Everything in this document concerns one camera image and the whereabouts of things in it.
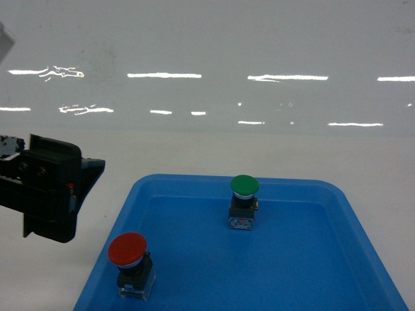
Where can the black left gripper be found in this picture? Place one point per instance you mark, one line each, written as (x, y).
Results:
(47, 181)

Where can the red mushroom push button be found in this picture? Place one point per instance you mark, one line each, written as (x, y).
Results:
(137, 274)

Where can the green mushroom push button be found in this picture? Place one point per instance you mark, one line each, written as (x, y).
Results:
(244, 204)

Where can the blue plastic tray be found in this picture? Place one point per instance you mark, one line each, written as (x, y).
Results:
(306, 251)

